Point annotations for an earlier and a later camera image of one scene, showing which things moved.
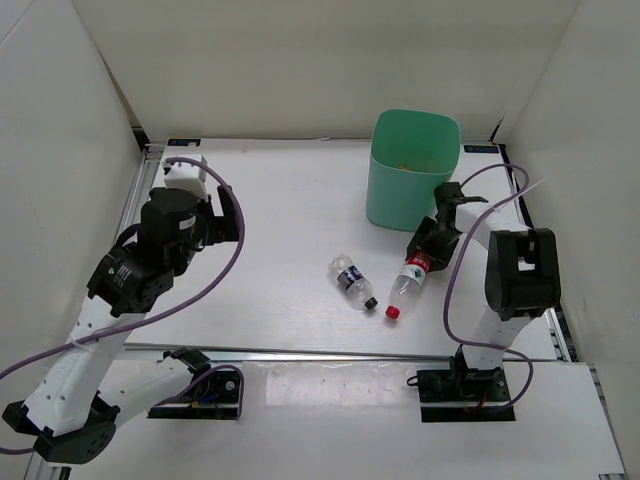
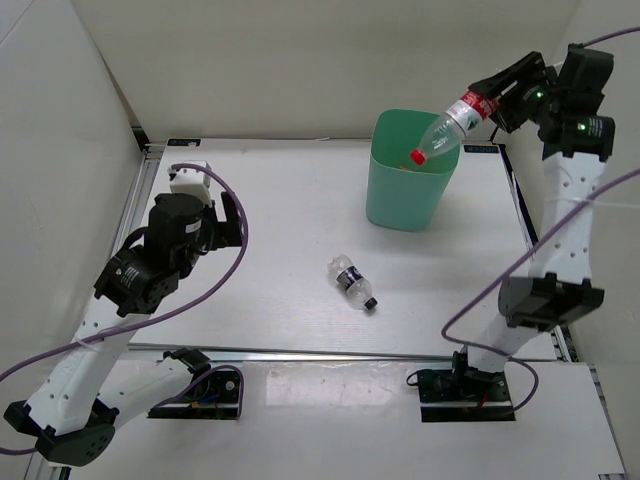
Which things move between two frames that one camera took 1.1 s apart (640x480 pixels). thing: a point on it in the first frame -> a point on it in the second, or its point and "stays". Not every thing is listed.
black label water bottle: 353,281 stays
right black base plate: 477,395 stays
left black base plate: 213,396 stays
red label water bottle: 410,278 -> 446,133
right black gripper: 421,234 -> 528,70
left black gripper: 220,228 stays
